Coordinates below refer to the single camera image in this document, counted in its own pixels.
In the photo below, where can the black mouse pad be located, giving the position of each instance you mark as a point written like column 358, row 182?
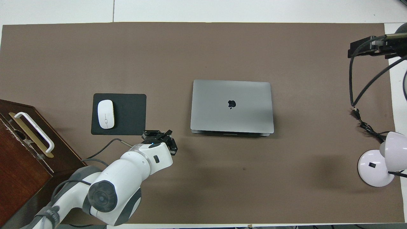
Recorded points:
column 130, row 114

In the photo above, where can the dark wooden box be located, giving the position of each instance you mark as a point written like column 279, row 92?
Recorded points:
column 19, row 178

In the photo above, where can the white desk lamp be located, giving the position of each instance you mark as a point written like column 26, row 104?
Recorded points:
column 372, row 168

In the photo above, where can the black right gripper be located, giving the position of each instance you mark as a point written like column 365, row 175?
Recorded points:
column 394, row 47

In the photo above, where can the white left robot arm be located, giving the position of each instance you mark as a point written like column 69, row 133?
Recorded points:
column 127, row 171

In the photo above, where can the white computer mouse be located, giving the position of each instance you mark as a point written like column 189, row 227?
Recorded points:
column 106, row 114

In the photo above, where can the grey laptop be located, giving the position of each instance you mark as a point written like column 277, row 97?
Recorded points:
column 232, row 105

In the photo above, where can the brown table mat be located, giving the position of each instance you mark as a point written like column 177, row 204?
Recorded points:
column 203, row 178

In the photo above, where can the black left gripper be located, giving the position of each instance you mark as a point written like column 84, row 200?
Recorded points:
column 155, row 140

